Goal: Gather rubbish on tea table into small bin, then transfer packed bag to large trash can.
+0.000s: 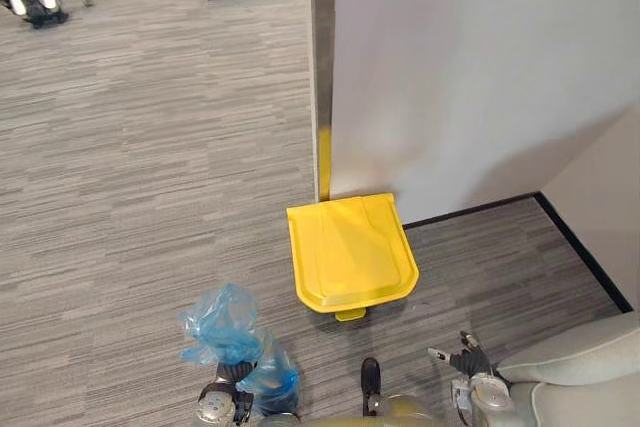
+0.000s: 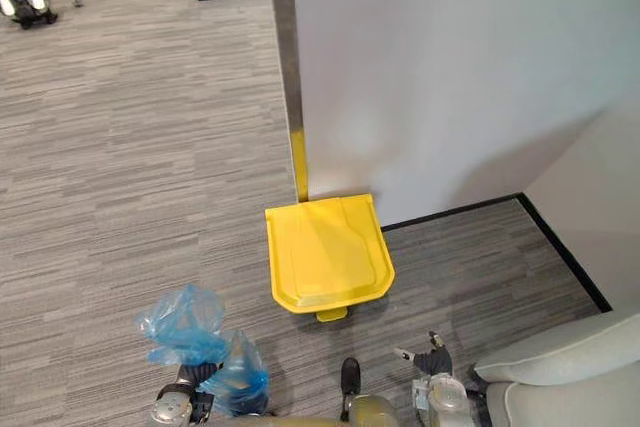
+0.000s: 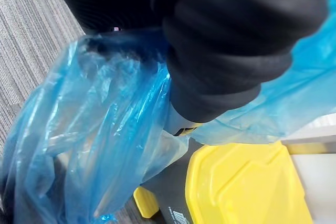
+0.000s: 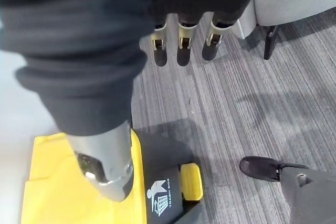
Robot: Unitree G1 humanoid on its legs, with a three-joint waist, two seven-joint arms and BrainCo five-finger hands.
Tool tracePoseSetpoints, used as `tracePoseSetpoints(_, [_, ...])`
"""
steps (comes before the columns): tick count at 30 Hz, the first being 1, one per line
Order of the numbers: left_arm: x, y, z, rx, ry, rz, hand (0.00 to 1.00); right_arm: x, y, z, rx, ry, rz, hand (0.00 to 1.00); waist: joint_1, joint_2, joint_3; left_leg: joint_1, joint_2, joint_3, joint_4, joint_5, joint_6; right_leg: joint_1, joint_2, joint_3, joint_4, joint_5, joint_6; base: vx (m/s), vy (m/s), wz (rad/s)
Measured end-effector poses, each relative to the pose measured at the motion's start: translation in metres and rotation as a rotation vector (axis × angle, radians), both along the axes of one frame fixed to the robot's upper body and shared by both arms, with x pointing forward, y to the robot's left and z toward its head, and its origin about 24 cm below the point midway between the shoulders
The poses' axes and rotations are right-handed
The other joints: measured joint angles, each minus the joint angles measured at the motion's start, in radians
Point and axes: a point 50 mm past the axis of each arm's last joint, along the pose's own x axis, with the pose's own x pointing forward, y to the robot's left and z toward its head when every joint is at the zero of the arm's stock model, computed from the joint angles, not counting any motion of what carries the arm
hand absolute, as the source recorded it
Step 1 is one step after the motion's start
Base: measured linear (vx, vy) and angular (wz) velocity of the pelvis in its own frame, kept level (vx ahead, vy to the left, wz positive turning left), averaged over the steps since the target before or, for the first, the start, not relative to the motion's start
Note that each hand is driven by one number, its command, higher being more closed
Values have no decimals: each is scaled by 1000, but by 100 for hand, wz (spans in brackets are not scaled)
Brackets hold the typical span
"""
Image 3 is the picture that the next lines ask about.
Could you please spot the black large trash can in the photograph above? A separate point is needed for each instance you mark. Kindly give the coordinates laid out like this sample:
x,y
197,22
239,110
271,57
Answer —
x,y
170,182

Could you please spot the white cabinet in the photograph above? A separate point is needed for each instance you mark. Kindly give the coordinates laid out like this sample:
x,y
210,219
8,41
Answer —
x,y
315,171

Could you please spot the yellow trash can lid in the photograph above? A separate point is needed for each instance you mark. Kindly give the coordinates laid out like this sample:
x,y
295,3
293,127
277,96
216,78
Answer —
x,y
244,187

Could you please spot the black cloth left robot hand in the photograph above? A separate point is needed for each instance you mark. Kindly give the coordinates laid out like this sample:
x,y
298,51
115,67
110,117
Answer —
x,y
225,37

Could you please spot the blue plastic trash bag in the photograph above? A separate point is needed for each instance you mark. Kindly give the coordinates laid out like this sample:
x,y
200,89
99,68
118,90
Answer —
x,y
86,119

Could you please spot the yellow trash can latch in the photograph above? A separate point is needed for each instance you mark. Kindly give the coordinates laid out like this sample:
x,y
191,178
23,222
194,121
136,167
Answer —
x,y
146,203

